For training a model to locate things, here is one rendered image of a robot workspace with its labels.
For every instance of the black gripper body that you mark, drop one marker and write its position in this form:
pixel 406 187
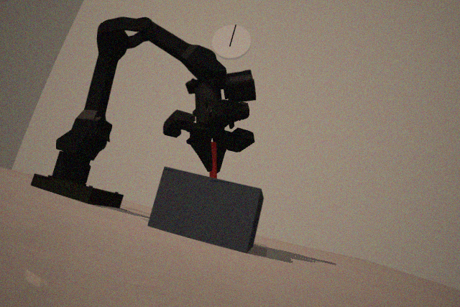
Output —
pixel 185 121

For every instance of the dark red peg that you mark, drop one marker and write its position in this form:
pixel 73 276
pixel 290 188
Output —
pixel 213 173

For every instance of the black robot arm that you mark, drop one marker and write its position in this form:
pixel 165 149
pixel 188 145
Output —
pixel 90 131

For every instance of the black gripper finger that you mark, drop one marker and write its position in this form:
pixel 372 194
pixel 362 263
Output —
pixel 221 146
pixel 200 141

